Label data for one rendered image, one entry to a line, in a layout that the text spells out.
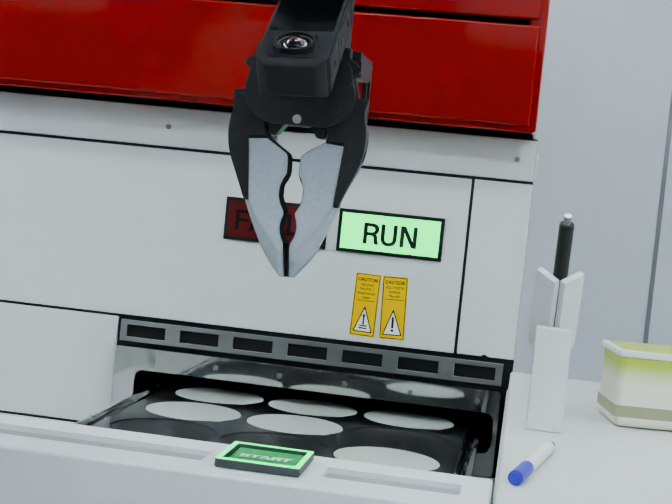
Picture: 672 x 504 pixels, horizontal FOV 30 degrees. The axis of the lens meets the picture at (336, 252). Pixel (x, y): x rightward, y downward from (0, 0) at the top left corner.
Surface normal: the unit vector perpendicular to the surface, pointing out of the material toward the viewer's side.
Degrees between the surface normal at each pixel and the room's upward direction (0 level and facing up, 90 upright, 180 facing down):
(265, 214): 90
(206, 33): 90
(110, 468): 90
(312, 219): 90
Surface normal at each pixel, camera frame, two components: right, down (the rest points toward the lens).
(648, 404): 0.00, 0.05
